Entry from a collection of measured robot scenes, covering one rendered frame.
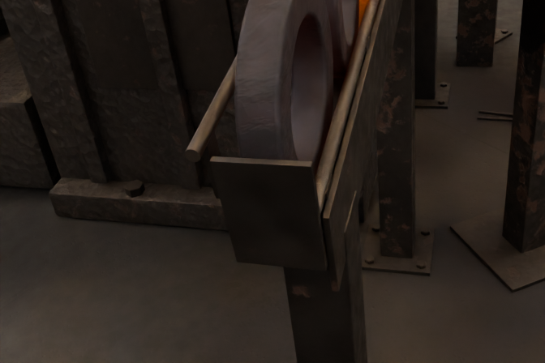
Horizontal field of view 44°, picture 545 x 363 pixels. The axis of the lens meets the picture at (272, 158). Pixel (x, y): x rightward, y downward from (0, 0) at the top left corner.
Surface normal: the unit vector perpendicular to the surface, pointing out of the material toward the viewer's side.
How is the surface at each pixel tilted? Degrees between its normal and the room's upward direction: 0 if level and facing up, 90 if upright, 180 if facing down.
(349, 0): 54
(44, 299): 0
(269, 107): 67
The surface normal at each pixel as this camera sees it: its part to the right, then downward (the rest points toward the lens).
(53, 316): -0.11, -0.83
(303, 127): -0.23, -0.44
